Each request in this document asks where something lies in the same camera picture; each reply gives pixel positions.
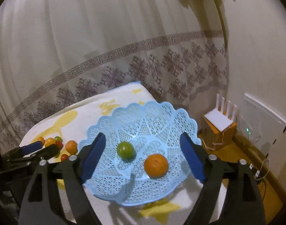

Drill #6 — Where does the cream patterned curtain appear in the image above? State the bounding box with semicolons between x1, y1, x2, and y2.
0;0;229;155

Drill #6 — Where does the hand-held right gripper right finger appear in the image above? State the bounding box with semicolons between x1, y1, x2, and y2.
180;132;266;225

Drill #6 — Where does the white blanket with yellow print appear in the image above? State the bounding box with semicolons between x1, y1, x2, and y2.
18;81;228;225

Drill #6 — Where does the black cable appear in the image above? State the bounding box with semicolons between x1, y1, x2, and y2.
258;180;268;201

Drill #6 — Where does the white wall panel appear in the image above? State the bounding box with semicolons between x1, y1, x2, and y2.
239;93;286;156

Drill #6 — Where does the black power strip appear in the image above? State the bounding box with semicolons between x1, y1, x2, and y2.
249;164;265;183

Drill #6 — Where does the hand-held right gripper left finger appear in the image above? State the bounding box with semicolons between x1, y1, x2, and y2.
18;132;106;225

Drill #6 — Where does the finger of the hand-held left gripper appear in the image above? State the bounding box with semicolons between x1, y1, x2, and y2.
7;144;59;169
1;141;44;163

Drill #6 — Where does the medium orange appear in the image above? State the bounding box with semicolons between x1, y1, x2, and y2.
65;140;78;154

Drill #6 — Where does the white cable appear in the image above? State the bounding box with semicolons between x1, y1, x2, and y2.
255;155;270;179

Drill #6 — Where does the blue plastic lattice basket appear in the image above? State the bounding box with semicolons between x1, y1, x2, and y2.
77;101;202;207

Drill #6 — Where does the white router with antennas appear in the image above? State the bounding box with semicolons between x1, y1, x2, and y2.
203;93;237;132

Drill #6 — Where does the large orange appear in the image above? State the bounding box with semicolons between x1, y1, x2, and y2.
144;154;169;178

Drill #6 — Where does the orange wooden box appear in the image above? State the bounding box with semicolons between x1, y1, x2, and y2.
204;116;237;150

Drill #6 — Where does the green tomato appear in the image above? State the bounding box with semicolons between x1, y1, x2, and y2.
116;142;136;162

